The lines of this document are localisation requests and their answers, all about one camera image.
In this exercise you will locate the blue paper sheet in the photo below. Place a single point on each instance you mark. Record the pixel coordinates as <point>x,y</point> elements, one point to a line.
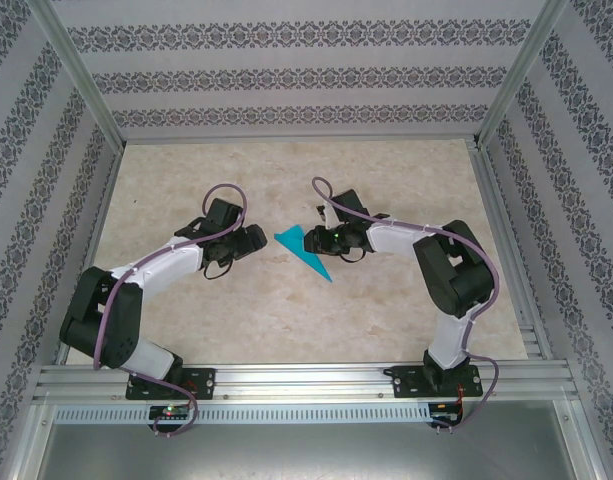
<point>292,239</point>

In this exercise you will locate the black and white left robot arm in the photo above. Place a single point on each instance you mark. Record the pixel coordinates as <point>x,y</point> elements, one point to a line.
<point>101,325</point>

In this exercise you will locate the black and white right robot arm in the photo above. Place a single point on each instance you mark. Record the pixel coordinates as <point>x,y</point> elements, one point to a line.
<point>456,280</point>

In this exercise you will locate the grey sheet metal panel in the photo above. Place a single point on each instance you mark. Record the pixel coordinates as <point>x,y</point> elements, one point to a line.
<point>306,450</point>

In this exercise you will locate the aluminium frame beam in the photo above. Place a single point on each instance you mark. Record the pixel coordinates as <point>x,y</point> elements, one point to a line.
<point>301,138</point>

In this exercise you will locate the aluminium table side rail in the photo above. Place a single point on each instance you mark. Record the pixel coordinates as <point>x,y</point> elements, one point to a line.
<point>104,200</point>
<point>493,200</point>

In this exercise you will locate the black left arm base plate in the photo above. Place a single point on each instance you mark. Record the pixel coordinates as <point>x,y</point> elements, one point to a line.
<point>206,382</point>

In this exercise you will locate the aluminium mounting rail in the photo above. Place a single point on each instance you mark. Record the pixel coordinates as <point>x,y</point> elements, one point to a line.
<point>306,380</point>

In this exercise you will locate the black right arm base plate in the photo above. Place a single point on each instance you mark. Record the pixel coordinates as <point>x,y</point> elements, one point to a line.
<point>403,382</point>

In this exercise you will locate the aluminium frame post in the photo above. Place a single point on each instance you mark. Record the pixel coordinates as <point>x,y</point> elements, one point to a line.
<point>525,70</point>
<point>76,70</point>

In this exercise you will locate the aluminium frame leg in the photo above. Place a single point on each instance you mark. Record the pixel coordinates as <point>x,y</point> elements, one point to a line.
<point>583,440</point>
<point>28,440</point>

